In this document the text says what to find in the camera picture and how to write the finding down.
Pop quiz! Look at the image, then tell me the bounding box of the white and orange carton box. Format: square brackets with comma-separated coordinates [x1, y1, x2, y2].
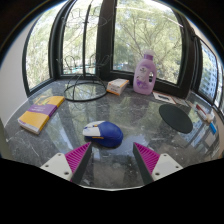
[106, 78, 130, 97]

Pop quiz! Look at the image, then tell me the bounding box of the blue and white computer mouse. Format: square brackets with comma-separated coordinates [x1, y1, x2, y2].
[82, 120, 124, 148]

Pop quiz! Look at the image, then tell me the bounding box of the small blue box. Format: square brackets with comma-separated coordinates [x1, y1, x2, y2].
[209, 122, 218, 135]

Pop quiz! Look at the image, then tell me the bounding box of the dark red book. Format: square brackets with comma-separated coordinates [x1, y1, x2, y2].
[194, 103, 208, 115]

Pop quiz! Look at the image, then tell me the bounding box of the printed paper leaflet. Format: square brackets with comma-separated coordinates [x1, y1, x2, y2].
[173, 97, 190, 108]

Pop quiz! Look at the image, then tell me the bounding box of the white blue-striped box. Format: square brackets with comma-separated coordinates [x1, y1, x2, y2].
[199, 109, 216, 124]

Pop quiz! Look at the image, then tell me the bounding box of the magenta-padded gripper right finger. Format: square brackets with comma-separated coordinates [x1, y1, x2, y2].
[132, 142, 184, 186]

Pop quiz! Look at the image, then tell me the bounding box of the yellow and purple book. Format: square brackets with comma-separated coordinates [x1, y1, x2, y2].
[17, 95, 66, 135]

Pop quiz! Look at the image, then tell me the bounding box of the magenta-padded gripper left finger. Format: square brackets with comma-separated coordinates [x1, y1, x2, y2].
[39, 142, 93, 185]

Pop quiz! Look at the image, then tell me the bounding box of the black wire rack stand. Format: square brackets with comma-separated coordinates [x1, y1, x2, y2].
[56, 0, 114, 103]

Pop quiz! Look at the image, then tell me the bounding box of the purple detergent bottle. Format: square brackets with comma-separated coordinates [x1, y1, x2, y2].
[132, 49, 158, 96]

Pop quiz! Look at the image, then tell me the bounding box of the round black mouse pad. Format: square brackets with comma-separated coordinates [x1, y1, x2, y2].
[158, 103, 194, 135]

